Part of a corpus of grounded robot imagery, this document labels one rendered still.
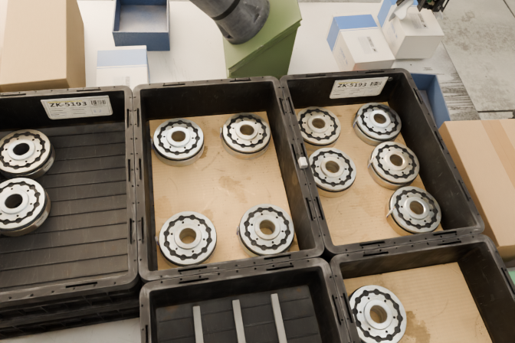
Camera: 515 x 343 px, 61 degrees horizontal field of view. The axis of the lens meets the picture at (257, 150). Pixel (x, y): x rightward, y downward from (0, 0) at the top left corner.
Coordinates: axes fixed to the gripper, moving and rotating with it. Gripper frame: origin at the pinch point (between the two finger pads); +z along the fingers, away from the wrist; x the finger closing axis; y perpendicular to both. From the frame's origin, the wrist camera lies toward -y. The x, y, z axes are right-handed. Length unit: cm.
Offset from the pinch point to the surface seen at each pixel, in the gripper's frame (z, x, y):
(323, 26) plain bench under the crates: 8.3, -23.8, -6.3
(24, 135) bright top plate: -8, -99, 44
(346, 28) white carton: -0.8, -21.5, 5.0
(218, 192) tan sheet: -5, -62, 57
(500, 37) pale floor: 78, 116, -77
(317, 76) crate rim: -15, -39, 36
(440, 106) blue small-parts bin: 3.3, -0.1, 30.7
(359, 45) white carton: -0.9, -19.4, 11.9
